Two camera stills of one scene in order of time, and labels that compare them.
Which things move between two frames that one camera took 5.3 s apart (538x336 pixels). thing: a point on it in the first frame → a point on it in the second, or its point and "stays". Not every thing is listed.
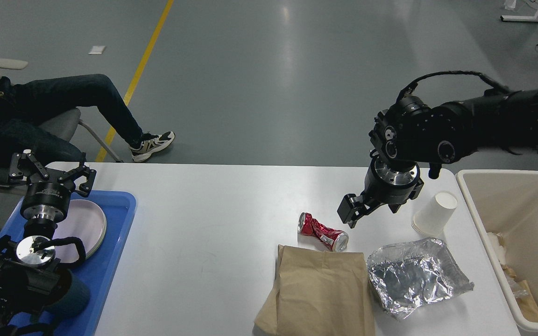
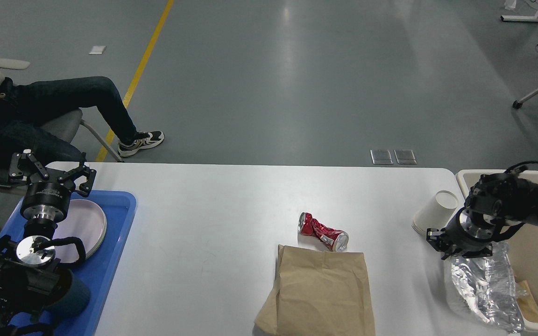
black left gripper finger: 16,176 stays
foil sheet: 407,277 → 488,282
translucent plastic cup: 432,218 stays
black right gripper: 382,185 → 479,222
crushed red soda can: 338,240 stays
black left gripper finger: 85,188 stays
